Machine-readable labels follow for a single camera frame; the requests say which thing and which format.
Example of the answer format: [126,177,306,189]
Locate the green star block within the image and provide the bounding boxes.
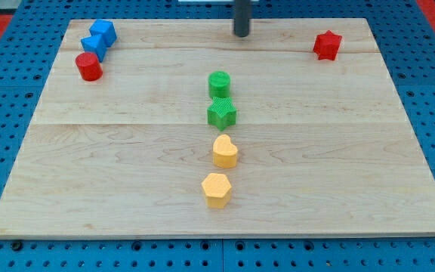
[207,97,237,131]

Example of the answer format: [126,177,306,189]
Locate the red star block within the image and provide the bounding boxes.
[313,30,342,60]

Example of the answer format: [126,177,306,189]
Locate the yellow heart block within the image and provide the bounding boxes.
[212,134,238,168]

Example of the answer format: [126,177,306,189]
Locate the yellow hexagon block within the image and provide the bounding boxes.
[201,173,232,209]

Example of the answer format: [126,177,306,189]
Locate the green cylinder block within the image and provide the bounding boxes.
[208,71,231,98]

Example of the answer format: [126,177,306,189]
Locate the light wooden board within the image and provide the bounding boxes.
[0,18,435,240]

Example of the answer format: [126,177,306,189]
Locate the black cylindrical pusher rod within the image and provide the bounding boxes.
[233,0,251,38]

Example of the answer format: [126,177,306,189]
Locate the red cylinder block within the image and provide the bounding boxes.
[75,52,103,82]

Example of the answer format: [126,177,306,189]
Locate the blue triangular block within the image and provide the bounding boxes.
[81,34,107,63]

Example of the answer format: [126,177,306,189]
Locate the blue cube block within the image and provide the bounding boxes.
[89,19,117,48]

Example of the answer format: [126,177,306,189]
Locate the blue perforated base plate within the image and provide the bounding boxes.
[0,1,435,271]

